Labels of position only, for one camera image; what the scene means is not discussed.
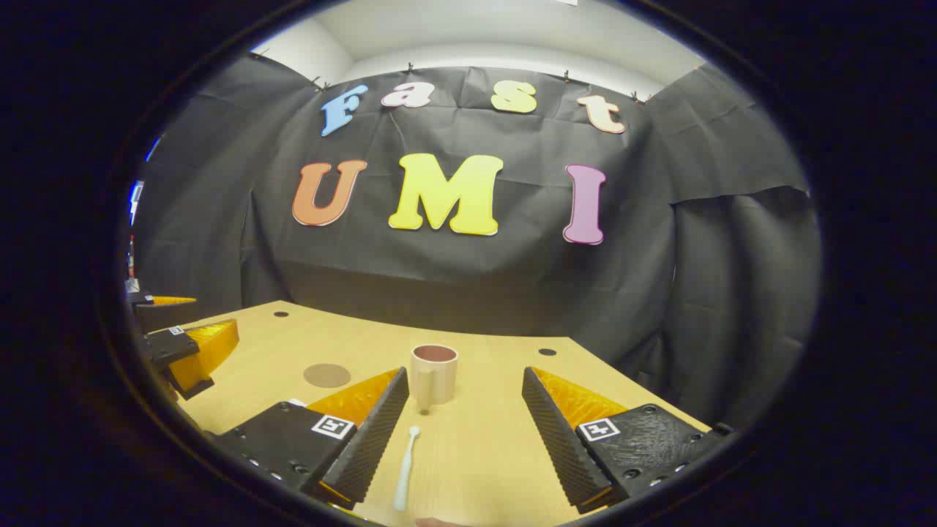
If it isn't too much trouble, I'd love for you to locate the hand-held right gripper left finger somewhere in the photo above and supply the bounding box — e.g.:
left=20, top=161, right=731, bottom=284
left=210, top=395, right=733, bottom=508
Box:
left=209, top=366, right=411, bottom=511

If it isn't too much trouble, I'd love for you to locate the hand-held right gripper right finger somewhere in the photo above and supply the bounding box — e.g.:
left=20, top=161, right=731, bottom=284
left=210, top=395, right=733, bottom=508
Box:
left=521, top=366, right=735, bottom=515

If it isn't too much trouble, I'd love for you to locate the white toothbrush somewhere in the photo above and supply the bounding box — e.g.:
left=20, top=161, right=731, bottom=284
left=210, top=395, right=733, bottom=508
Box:
left=392, top=426, right=421, bottom=512

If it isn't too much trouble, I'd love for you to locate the brown round coaster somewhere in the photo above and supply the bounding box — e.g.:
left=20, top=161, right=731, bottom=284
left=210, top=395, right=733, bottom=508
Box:
left=303, top=363, right=351, bottom=389

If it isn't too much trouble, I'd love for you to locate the beige cup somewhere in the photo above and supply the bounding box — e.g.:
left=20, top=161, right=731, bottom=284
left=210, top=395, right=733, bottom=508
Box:
left=410, top=344, right=460, bottom=414

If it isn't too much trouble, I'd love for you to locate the wooden desktop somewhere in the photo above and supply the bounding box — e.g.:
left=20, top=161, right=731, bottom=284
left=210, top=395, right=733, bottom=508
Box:
left=172, top=300, right=714, bottom=527

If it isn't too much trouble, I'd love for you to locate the black backdrop cloth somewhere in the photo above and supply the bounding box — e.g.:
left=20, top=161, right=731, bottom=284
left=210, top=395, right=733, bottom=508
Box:
left=132, top=53, right=822, bottom=433

